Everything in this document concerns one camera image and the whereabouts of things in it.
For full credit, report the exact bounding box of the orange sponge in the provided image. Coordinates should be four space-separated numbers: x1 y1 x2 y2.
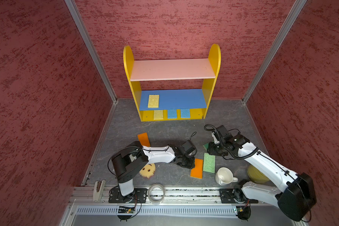
137 132 151 147
190 158 203 179

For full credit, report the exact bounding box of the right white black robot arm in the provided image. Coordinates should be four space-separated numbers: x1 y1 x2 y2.
204 124 316 222

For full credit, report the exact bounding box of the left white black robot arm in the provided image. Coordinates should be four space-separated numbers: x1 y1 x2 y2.
109 140 197 197

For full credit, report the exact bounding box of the blue lower shelf board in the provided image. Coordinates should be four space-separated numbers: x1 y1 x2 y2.
139 89 207 111

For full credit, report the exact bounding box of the yellow shelf unit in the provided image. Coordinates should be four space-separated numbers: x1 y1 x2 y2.
123 44 221 121

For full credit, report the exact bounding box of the pink upper shelf board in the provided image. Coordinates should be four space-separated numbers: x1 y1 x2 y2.
130 58 220 82

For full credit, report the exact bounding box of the green scrub sponge dark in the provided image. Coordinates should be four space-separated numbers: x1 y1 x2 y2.
203 143 209 151

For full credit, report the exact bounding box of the light green sponge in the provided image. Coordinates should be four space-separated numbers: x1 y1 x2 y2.
203 153 216 174

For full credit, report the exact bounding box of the white ceramic mug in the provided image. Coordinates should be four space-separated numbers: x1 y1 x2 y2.
215 167 238 186

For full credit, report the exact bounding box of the yellow smiley face sponge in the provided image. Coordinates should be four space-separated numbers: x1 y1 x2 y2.
139 163 156 179

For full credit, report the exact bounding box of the yellow cup with pens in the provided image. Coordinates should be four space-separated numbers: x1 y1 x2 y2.
247 165 270 184

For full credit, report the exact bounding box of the clear tape roll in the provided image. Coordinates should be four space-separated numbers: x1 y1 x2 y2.
147 184 166 205

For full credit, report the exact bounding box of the beige stapler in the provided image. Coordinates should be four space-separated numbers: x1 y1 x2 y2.
93 180 106 202

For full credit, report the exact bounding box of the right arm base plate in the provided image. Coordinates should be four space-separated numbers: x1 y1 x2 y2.
219 188 259 206

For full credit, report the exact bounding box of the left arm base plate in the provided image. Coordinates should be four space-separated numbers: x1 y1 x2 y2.
108 187 148 204

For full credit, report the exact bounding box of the aluminium rail front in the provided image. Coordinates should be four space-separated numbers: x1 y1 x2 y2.
69 186 268 206

